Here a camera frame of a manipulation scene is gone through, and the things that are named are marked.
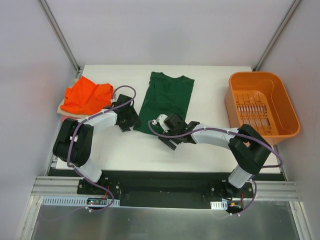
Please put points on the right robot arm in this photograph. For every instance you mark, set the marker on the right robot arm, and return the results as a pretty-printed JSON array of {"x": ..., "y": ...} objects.
[{"x": 249, "y": 149}]

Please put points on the right aluminium frame post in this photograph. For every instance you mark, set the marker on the right aluminium frame post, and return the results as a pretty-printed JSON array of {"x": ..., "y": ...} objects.
[{"x": 293, "y": 7}]

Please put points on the beige folded t shirt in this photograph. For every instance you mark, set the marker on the beige folded t shirt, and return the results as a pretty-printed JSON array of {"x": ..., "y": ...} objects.
[{"x": 62, "y": 111}]

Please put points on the white cable duct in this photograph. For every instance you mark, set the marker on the white cable duct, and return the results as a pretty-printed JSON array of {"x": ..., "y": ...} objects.
[
  {"x": 79, "y": 201},
  {"x": 219, "y": 205}
]

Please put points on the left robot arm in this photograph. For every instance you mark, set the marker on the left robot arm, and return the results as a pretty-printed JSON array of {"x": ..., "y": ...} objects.
[{"x": 73, "y": 144}]

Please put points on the orange folded t shirt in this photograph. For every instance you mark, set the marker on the orange folded t shirt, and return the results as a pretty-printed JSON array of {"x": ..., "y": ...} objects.
[{"x": 82, "y": 97}]

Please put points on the left aluminium frame post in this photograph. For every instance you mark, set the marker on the left aluminium frame post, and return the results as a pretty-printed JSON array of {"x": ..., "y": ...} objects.
[{"x": 58, "y": 33}]

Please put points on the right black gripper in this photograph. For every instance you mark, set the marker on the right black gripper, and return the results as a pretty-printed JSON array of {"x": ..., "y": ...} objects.
[{"x": 169, "y": 139}]

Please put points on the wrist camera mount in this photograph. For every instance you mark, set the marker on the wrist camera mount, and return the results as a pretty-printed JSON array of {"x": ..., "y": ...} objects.
[
  {"x": 160, "y": 122},
  {"x": 114, "y": 97}
]

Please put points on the pink folded t shirt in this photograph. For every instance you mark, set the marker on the pink folded t shirt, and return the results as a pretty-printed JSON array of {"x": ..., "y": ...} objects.
[{"x": 64, "y": 117}]

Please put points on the dark green t shirt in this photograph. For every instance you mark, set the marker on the dark green t shirt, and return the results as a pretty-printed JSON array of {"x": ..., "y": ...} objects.
[{"x": 165, "y": 95}]

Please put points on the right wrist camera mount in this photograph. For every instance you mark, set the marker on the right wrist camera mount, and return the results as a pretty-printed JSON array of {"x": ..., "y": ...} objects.
[{"x": 160, "y": 122}]

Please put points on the left white cable duct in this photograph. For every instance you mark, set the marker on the left white cable duct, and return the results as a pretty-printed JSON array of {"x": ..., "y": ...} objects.
[{"x": 79, "y": 201}]

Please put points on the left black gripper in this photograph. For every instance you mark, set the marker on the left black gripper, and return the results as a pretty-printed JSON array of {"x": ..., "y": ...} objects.
[{"x": 131, "y": 120}]

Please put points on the right white cable duct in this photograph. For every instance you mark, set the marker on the right white cable duct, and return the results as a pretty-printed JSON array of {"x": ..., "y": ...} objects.
[{"x": 219, "y": 205}]

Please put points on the orange plastic basket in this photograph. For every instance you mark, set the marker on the orange plastic basket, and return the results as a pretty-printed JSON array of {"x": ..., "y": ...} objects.
[{"x": 260, "y": 99}]

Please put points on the aluminium frame post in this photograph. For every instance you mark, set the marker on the aluminium frame post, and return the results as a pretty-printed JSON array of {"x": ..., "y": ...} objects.
[
  {"x": 58, "y": 33},
  {"x": 293, "y": 7}
]

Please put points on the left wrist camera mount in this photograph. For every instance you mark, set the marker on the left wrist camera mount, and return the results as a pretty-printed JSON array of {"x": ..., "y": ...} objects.
[{"x": 114, "y": 97}]

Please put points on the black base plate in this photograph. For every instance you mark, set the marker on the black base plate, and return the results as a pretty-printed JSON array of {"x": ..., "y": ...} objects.
[{"x": 181, "y": 190}]

